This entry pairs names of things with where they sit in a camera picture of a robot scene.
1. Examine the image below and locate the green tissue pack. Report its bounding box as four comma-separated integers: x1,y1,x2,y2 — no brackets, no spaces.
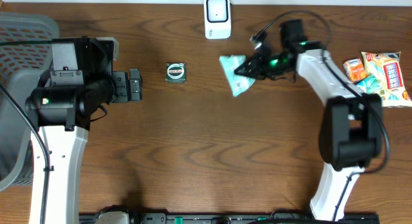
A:
219,55,255,97

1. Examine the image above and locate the round black red tin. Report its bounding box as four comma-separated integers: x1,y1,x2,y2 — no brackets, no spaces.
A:
165,62,187,84

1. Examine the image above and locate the small orange box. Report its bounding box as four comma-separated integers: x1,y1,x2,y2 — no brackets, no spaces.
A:
343,59,368,83

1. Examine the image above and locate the small green tissue packet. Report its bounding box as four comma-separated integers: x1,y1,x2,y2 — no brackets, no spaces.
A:
356,75,380,94

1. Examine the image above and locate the yellow wet wipes pack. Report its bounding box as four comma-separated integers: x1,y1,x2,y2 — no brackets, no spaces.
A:
362,52,411,107

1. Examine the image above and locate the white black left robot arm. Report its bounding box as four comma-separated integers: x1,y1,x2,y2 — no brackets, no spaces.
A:
26,68,142,223

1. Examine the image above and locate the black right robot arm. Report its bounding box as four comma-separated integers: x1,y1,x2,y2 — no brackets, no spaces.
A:
234,19,389,222

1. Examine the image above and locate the white barcode scanner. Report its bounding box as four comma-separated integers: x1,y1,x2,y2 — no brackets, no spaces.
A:
203,0,232,39

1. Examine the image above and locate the grey plastic mesh basket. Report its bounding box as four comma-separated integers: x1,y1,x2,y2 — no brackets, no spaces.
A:
1,12,60,191

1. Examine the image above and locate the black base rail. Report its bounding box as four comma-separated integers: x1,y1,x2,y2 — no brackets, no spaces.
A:
79,211,380,224

